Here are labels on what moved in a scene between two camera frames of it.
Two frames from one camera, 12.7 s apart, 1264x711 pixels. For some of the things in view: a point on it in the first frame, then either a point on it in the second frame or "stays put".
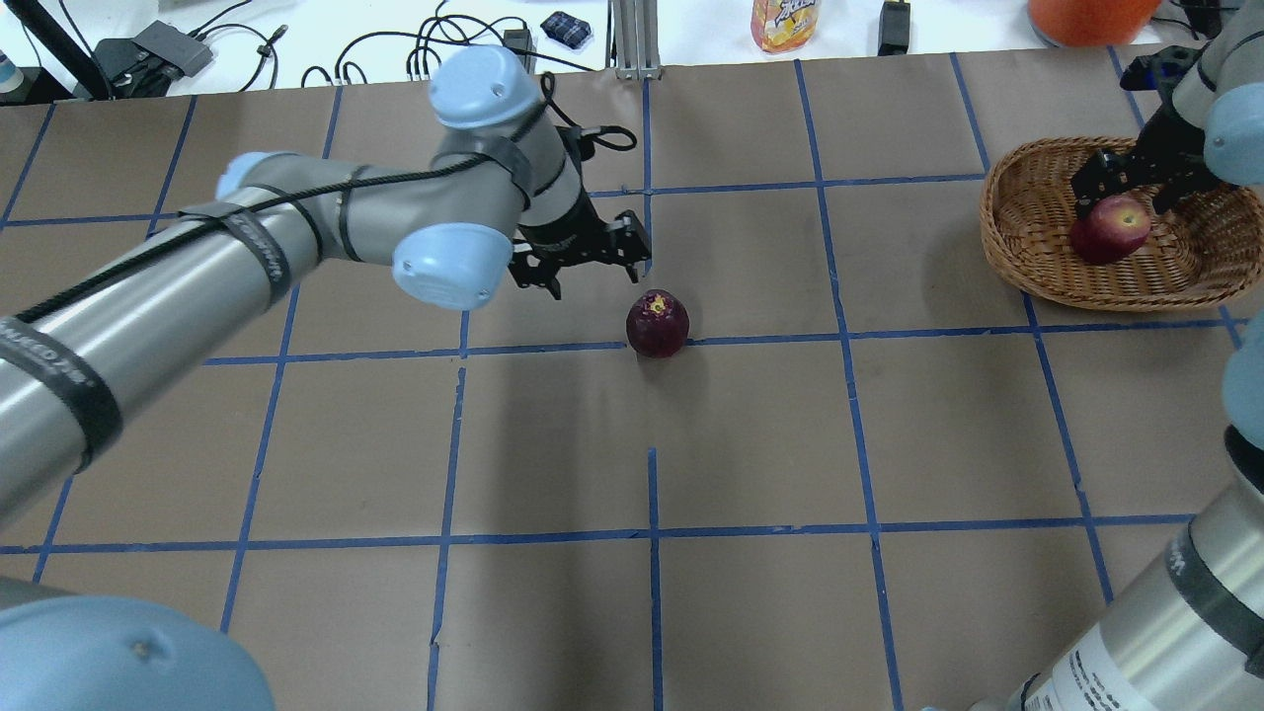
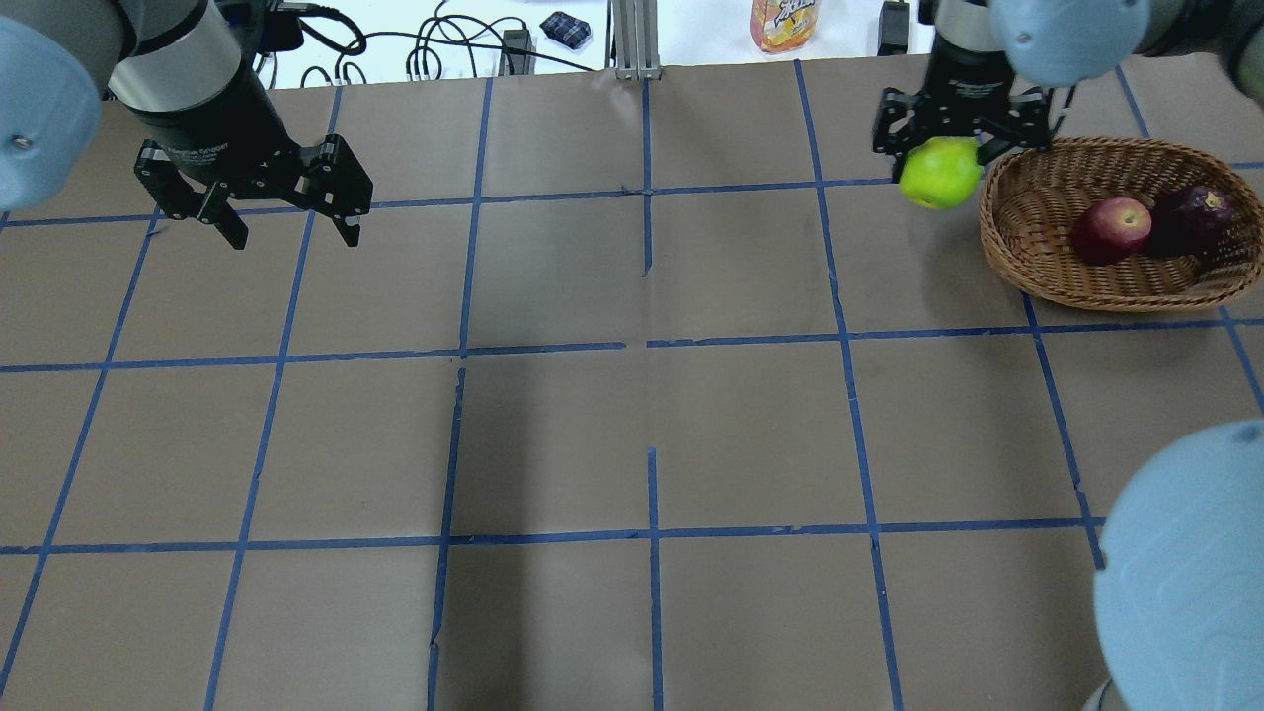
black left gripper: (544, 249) -> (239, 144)
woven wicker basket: (1205, 248) stays put
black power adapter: (894, 29) stays put
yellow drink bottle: (780, 26) stays put
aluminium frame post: (632, 41) stays put
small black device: (566, 29) stays put
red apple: (1112, 228) stays put
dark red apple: (658, 324) -> (1191, 222)
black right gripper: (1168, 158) -> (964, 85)
